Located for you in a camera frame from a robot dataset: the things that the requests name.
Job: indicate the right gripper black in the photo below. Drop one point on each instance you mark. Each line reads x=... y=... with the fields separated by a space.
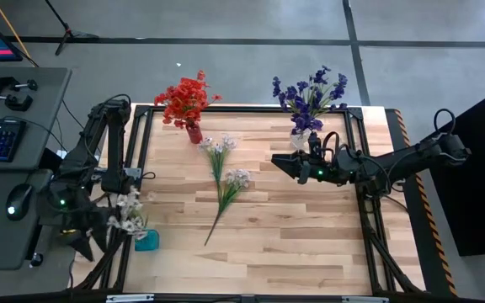
x=339 y=168

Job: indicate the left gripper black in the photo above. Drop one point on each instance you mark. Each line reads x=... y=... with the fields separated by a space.
x=67 y=208

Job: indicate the clear crystal glass vase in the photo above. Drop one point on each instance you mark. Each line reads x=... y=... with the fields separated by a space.
x=299 y=141

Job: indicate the purple artificial flower stem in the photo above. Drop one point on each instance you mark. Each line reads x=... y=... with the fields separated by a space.
x=277 y=86
x=339 y=90
x=305 y=120

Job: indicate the white artificial flower stem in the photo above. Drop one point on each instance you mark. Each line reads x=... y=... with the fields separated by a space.
x=217 y=168
x=238 y=177
x=129 y=206

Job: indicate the red artificial flower stem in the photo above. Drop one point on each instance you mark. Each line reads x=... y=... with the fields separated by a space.
x=200 y=76
x=168 y=105
x=190 y=99

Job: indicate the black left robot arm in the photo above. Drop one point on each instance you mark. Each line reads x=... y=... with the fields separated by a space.
x=116 y=143

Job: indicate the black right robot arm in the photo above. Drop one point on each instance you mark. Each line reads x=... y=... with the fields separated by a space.
x=402 y=162

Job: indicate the teal glass vase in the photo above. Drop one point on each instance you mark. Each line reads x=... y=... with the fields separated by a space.
x=150 y=242

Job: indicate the red glass bottle vase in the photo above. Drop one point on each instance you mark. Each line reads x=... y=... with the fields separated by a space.
x=194 y=134

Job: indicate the yellow tape tag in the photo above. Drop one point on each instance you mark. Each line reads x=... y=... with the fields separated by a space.
x=69 y=231

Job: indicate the black knob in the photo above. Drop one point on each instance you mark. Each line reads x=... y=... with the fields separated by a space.
x=36 y=260

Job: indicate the black computer mouse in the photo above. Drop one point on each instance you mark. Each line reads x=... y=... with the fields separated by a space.
x=19 y=200

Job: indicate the white paper sheet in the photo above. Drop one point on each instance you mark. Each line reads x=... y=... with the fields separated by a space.
x=60 y=154

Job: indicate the black C-clamp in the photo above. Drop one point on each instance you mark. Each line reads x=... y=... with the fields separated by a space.
x=4 y=82
x=17 y=103

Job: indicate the grey computer desk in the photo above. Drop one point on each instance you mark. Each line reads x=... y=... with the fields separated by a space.
x=53 y=82

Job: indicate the black cabinet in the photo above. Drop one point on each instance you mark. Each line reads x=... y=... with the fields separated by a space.
x=478 y=189

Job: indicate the black tripod stand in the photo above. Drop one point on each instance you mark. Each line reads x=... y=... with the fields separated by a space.
x=69 y=33

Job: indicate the silver metal bracket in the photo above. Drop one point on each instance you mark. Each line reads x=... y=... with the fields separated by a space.
x=364 y=299
x=129 y=298

